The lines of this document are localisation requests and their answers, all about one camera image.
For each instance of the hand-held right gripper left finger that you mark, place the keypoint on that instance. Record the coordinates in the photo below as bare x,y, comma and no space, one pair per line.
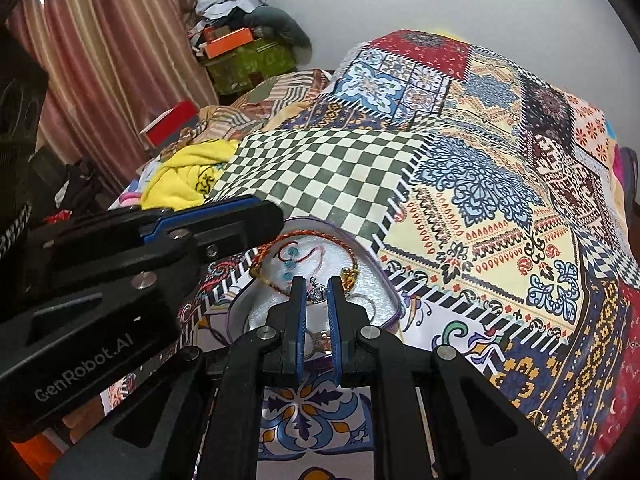
301,320

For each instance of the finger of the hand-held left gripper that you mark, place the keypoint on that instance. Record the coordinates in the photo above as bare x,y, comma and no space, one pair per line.
235,232
210,208

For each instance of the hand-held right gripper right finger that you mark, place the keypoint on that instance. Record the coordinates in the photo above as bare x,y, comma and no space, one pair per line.
334,320

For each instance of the silver pendant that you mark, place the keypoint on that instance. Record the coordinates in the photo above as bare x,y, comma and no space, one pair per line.
316,291

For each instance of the teal stud earring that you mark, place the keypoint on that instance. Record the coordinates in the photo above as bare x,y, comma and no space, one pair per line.
291,251
287,275

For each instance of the purple heart-shaped tin box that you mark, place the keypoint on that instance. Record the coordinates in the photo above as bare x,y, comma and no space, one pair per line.
380,290

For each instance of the yellow cloth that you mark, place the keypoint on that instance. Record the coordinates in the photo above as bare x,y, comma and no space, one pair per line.
185,175

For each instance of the red box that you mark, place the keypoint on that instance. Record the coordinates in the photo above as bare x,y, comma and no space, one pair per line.
170,122

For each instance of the striped brown bedsheet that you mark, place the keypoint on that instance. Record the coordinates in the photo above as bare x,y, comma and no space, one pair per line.
270,97

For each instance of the orange box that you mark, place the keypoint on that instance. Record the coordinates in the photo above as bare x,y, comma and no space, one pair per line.
229,42

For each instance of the striped brown curtain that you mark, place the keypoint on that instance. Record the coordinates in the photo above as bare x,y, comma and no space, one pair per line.
110,60

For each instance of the dark green garment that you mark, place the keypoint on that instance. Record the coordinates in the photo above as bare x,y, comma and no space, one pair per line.
280,25

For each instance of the pile of white grey clothes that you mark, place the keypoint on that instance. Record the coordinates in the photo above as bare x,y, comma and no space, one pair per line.
230,2

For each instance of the colourful patchwork blanket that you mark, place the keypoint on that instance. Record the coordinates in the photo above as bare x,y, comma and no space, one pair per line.
500,185

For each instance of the dark padded object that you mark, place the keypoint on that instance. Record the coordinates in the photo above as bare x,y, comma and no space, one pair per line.
627,165

